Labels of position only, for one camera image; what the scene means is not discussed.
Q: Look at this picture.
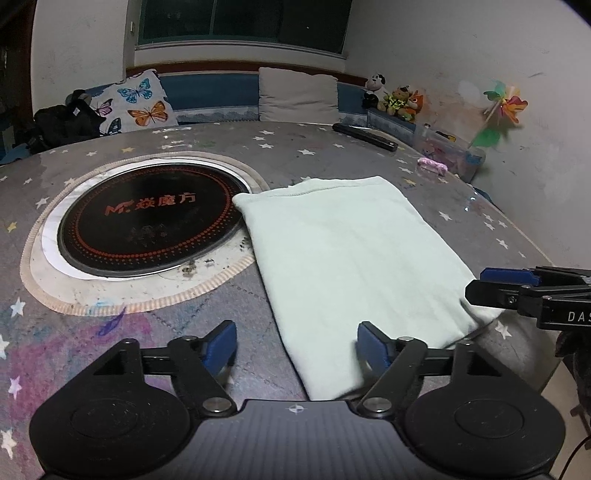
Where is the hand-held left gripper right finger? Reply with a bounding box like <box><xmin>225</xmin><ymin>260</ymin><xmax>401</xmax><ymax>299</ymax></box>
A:
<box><xmin>357</xmin><ymin>322</ymin><xmax>537</xmax><ymax>417</ymax></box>

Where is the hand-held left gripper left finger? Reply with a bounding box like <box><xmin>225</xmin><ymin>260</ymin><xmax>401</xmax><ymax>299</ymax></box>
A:
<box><xmin>59</xmin><ymin>320</ymin><xmax>238</xmax><ymax>417</ymax></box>

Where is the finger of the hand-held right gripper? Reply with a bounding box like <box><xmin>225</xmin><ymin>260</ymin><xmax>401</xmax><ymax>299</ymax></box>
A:
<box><xmin>465</xmin><ymin>279</ymin><xmax>544</xmax><ymax>317</ymax></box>
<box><xmin>480</xmin><ymin>266</ymin><xmax>591</xmax><ymax>289</ymax></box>

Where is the pale green garment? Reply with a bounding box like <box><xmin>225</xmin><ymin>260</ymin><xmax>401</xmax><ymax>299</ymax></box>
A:
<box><xmin>232</xmin><ymin>175</ymin><xmax>504</xmax><ymax>401</ymax></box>

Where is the clear plastic toy box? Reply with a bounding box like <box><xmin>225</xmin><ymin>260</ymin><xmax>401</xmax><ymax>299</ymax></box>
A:
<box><xmin>413</xmin><ymin>124</ymin><xmax>487</xmax><ymax>184</ymax></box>

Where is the round black induction cooktop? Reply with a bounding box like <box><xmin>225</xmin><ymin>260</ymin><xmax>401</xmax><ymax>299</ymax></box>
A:
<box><xmin>41</xmin><ymin>157</ymin><xmax>253</xmax><ymax>280</ymax></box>

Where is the colourful pinwheel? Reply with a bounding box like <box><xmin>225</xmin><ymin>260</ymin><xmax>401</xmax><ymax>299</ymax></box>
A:
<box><xmin>466</xmin><ymin>80</ymin><xmax>530</xmax><ymax>150</ymax></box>

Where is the orange plush toy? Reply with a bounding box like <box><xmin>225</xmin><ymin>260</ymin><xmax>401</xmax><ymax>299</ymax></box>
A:
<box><xmin>406</xmin><ymin>90</ymin><xmax>425</xmax><ymax>122</ymax></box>

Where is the black remote control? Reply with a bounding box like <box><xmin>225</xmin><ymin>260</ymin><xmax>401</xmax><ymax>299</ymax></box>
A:
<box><xmin>332</xmin><ymin>122</ymin><xmax>399</xmax><ymax>152</ymax></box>

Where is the grey star-print table cover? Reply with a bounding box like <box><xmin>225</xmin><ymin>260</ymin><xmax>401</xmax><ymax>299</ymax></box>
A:
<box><xmin>0</xmin><ymin>121</ymin><xmax>570</xmax><ymax>480</ymax></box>

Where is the bear plush with yellow vest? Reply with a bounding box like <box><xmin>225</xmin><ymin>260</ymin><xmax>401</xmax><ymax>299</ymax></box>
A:
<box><xmin>385</xmin><ymin>85</ymin><xmax>412</xmax><ymax>122</ymax></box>

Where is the panda plush toy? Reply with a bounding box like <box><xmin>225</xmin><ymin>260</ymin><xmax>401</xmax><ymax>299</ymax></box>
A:
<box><xmin>362</xmin><ymin>73</ymin><xmax>388</xmax><ymax>112</ymax></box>

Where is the blue upholstered bench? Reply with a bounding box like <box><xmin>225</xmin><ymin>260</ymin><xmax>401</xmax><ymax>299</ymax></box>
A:
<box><xmin>65</xmin><ymin>60</ymin><xmax>416</xmax><ymax>144</ymax></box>

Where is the butterfly print pillow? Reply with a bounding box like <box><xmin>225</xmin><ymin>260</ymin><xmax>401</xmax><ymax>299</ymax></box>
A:
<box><xmin>90</xmin><ymin>69</ymin><xmax>180</xmax><ymax>135</ymax></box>

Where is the plain grey pillow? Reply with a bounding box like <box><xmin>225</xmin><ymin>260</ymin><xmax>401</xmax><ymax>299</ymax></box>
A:
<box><xmin>257</xmin><ymin>67</ymin><xmax>341</xmax><ymax>123</ymax></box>

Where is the black jacket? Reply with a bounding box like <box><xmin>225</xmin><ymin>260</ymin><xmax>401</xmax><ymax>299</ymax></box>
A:
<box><xmin>32</xmin><ymin>90</ymin><xmax>107</xmax><ymax>153</ymax></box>

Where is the dark green framed window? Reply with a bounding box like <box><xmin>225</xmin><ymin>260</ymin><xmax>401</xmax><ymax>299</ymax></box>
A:
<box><xmin>137</xmin><ymin>0</ymin><xmax>354</xmax><ymax>59</ymax></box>

